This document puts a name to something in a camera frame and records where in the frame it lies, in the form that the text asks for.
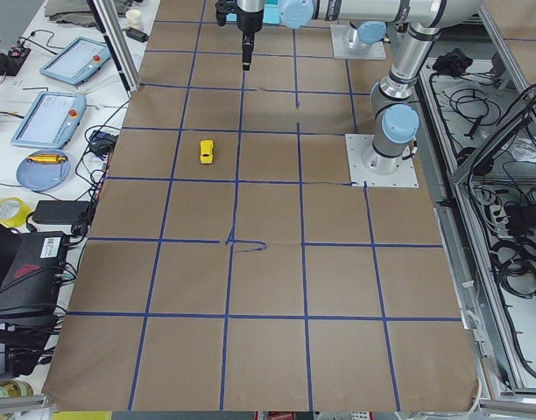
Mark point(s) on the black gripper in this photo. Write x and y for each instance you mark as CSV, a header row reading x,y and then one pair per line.
x,y
249,23

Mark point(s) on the yellow toy beetle car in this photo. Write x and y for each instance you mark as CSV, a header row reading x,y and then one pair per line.
x,y
207,151

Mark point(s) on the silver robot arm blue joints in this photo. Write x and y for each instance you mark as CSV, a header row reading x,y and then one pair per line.
x,y
396,123

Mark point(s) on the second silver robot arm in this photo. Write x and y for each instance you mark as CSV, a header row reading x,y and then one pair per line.
x,y
292,14

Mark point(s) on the white paper cup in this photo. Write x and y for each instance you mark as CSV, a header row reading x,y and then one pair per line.
x,y
135,20

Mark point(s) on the upper blue teach pendant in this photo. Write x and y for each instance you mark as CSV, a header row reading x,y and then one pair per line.
x,y
78,62

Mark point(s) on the blue teach pendant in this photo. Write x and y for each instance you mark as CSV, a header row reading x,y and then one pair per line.
x,y
78,62
51,121

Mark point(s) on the lower blue teach pendant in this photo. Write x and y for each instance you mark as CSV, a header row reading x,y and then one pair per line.
x,y
51,121

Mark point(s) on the brown paper table cover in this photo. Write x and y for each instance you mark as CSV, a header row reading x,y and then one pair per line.
x,y
263,281

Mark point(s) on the yellow tool on plate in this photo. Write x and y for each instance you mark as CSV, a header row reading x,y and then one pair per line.
x,y
47,159

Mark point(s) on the blue plate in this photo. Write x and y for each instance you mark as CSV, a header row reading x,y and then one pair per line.
x,y
42,177

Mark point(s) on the black power adapter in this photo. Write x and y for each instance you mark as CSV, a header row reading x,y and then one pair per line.
x,y
60,212

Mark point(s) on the yellow tape roll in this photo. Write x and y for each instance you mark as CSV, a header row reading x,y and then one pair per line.
x,y
13,212

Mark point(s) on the black red laptop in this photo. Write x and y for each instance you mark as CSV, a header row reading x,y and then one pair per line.
x,y
30,264

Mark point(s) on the aluminium frame post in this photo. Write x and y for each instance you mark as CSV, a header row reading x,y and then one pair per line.
x,y
107,22

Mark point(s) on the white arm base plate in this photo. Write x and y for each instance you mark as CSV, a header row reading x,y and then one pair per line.
x,y
369,169

